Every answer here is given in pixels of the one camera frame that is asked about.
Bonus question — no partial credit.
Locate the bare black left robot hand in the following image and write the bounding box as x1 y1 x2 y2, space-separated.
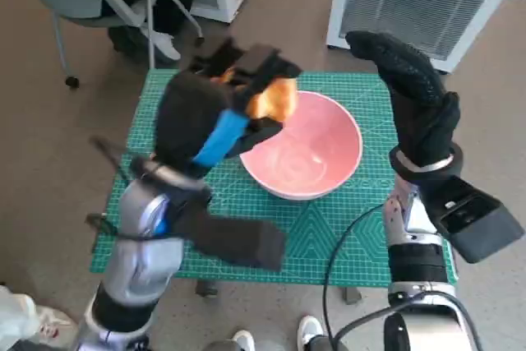
155 38 303 179

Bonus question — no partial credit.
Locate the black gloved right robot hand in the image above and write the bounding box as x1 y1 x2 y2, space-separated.
344 30 462 171

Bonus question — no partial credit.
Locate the striped orange bread loaf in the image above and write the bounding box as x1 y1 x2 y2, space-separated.
209 67 298 121

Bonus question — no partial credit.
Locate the pink bowl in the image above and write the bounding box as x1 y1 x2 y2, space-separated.
238 90 365 201

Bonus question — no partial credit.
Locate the large white grille cabinet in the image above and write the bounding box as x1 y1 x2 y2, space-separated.
326 0 526 75

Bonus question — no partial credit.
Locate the green cutting mat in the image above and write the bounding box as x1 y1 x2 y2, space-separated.
89 69 459 286

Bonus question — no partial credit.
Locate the grey table caster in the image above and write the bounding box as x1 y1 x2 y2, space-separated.
195 279 219 298
344 284 363 305

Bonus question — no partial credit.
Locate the person's white shoe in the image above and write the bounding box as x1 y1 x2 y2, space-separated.
232 329 256 351
296 315 325 351

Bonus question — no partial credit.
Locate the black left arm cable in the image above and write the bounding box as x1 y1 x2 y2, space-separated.
85 136 173 242

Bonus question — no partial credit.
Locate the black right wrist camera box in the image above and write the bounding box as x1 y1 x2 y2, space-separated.
422 176 526 264

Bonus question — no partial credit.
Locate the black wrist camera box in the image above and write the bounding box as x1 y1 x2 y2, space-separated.
422 176 526 264
172 198 288 273

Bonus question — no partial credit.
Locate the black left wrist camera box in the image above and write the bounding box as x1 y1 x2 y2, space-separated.
172 198 288 273

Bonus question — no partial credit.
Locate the long black robot cable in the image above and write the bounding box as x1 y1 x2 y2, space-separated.
322 201 390 339

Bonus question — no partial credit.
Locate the black looped right arm cable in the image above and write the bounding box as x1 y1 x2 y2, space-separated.
335 291 486 351

